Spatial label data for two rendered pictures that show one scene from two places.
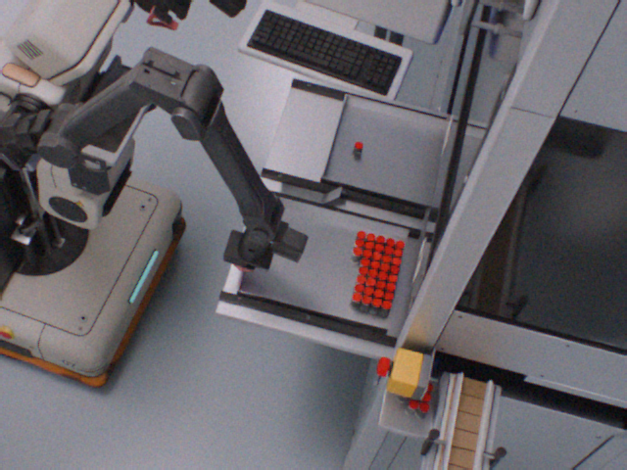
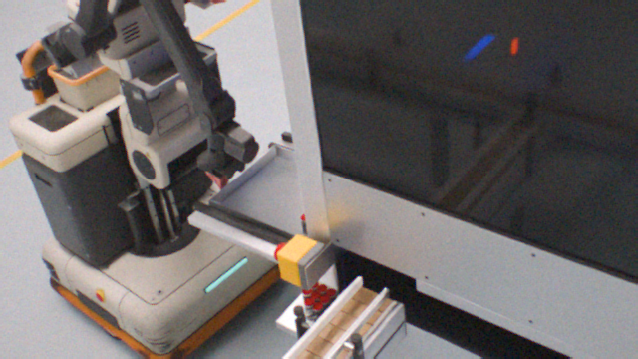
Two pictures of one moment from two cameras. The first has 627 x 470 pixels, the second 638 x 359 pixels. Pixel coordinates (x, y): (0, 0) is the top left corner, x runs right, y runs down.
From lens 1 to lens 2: 123 cm
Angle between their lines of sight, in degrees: 33
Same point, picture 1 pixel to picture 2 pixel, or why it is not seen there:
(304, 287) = (271, 212)
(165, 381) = not seen: outside the picture
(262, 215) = (199, 93)
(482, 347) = (363, 230)
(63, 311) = (148, 284)
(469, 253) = (297, 70)
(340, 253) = not seen: hidden behind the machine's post
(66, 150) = (75, 33)
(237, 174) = (170, 39)
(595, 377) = (468, 272)
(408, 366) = (296, 247)
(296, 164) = not seen: hidden behind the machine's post
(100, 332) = (167, 305)
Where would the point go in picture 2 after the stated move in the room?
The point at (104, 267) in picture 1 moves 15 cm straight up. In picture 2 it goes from (196, 260) to (186, 226)
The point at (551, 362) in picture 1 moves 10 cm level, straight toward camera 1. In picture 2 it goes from (423, 249) to (374, 270)
